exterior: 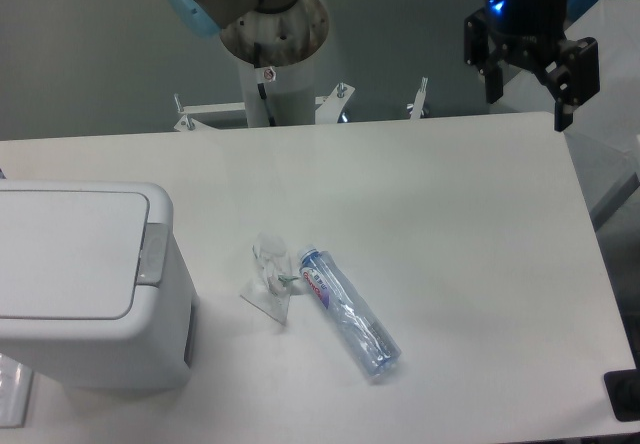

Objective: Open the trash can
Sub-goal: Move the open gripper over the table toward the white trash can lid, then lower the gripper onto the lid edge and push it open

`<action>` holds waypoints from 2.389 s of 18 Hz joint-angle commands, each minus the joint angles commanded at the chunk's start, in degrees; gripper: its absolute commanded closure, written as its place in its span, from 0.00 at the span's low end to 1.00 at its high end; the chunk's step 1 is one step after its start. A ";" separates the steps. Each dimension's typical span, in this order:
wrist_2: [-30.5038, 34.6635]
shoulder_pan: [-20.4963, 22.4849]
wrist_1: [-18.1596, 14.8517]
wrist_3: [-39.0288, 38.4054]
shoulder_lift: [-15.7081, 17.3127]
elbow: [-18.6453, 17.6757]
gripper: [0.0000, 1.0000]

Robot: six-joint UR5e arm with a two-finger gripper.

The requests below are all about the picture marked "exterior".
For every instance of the grey lid push button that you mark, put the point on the grey lid push button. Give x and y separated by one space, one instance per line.
152 254

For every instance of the clear plastic water bottle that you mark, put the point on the clear plastic water bottle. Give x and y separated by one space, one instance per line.
364 335

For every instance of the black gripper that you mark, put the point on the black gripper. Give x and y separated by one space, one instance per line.
529 34

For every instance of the crumpled clear plastic wrapper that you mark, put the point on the crumpled clear plastic wrapper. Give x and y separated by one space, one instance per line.
271 286

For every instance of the white plastic trash can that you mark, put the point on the white plastic trash can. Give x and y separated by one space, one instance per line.
150 347

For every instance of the white trash can lid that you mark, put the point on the white trash can lid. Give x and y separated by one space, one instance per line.
69 255

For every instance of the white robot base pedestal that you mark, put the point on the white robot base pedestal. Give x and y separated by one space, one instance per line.
278 95

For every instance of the black device at table edge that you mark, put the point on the black device at table edge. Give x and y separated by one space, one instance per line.
623 390

